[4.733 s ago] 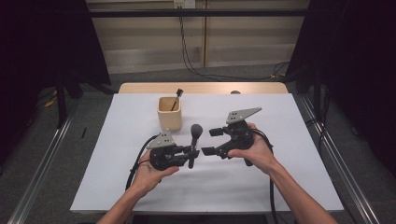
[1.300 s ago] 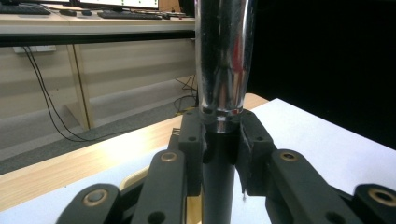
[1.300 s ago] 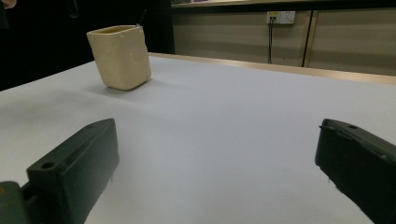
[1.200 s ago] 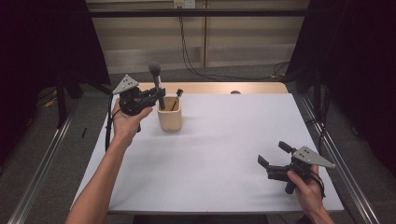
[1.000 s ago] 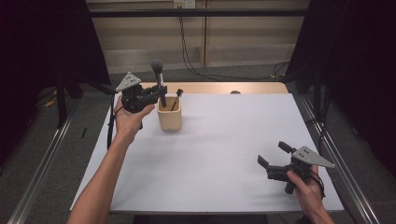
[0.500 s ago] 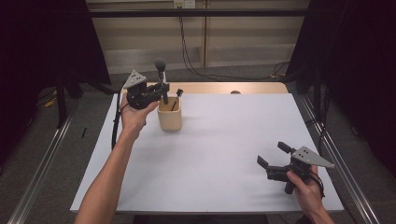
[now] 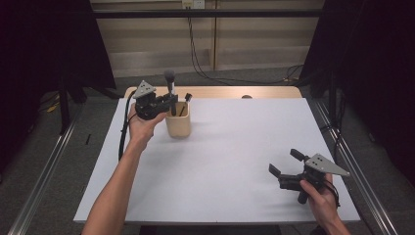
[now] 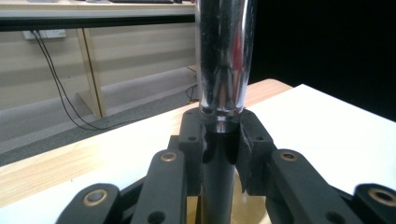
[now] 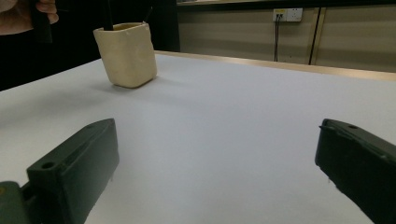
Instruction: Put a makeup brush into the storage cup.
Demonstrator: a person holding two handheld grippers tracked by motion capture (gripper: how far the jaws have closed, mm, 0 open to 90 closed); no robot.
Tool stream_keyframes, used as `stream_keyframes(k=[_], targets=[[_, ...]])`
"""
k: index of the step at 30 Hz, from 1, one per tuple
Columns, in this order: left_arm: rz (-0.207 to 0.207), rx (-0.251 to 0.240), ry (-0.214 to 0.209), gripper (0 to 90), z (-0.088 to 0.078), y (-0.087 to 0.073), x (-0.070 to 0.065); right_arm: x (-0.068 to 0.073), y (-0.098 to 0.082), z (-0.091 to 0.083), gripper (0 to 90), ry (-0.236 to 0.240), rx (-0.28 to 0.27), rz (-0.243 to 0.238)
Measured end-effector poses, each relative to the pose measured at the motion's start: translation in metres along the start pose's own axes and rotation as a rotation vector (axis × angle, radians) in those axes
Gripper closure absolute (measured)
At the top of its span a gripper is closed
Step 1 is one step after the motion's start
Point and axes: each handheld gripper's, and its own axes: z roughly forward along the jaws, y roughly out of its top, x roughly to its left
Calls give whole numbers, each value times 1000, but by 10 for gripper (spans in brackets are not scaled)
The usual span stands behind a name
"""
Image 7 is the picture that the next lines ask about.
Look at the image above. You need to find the metal floor rail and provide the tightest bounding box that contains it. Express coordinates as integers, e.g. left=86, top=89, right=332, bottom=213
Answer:
left=7, top=97, right=84, bottom=235
left=312, top=99, right=400, bottom=235

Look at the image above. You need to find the black stand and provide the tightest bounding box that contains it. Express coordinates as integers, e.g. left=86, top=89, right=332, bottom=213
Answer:
left=58, top=72, right=122, bottom=135
left=327, top=70, right=338, bottom=126

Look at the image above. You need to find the black curtain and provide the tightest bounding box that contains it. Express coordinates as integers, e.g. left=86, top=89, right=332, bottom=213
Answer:
left=0, top=0, right=116, bottom=174
left=298, top=0, right=415, bottom=187

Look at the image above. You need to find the person's left hand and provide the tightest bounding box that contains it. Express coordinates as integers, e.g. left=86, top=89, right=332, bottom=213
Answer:
left=127, top=103, right=168, bottom=145

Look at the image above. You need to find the beige square cup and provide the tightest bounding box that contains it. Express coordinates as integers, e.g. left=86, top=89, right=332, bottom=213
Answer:
left=163, top=100, right=192, bottom=138

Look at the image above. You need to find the white table cover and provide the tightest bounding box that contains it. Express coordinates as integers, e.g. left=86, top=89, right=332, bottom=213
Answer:
left=72, top=97, right=361, bottom=225

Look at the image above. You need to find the black wall cable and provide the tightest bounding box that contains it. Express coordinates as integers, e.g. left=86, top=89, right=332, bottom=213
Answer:
left=186, top=6, right=305, bottom=86

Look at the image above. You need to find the black horizontal bar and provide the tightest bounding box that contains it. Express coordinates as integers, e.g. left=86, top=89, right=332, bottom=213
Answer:
left=92, top=9, right=324, bottom=19

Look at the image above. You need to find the person's right hand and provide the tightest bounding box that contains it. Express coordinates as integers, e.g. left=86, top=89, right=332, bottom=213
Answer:
left=299, top=173, right=340, bottom=228

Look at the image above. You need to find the black makeup brush silver ferrule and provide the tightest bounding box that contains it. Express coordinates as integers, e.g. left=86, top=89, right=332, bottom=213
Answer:
left=163, top=69, right=178, bottom=118

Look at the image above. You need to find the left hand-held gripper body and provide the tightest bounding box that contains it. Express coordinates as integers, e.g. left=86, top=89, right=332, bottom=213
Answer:
left=132, top=79, right=171, bottom=121

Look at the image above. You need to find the white wall socket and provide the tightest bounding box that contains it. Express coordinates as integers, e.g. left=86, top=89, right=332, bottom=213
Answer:
left=181, top=0, right=206, bottom=10

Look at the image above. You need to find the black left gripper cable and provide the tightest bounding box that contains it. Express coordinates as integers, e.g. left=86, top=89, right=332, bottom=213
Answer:
left=117, top=89, right=138, bottom=162

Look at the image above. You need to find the thin black brush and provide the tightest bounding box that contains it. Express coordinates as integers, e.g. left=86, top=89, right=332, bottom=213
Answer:
left=178, top=92, right=194, bottom=118

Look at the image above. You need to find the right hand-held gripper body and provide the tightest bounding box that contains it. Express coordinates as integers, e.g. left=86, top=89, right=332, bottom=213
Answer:
left=278, top=153, right=351, bottom=206

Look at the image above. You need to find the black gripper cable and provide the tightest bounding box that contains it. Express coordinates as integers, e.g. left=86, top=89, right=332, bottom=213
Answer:
left=324, top=179, right=342, bottom=209
left=117, top=89, right=138, bottom=162

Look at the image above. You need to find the yellow floor cable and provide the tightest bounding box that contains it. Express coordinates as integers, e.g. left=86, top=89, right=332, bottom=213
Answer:
left=45, top=94, right=62, bottom=114

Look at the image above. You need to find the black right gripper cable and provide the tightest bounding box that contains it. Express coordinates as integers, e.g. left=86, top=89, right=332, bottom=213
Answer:
left=324, top=179, right=342, bottom=209

